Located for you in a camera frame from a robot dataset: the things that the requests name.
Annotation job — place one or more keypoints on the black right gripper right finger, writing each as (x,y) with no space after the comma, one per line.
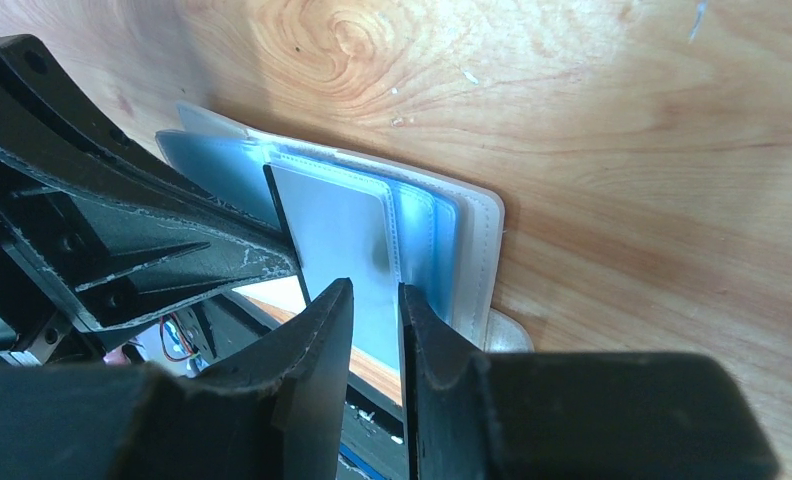
(471,414)

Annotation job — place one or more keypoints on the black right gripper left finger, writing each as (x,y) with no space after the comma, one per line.
(75,421)

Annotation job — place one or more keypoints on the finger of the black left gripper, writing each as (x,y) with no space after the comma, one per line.
(95,227)

